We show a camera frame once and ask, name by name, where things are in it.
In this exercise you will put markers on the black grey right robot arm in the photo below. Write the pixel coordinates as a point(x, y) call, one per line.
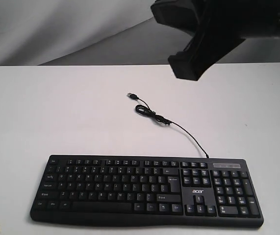
point(247, 18)

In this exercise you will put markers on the black acer keyboard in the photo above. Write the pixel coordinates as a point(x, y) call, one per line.
point(131, 191)

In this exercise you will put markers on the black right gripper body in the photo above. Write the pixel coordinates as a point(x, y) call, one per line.
point(210, 43)

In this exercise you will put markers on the grey backdrop cloth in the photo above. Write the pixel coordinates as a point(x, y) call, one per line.
point(84, 32)

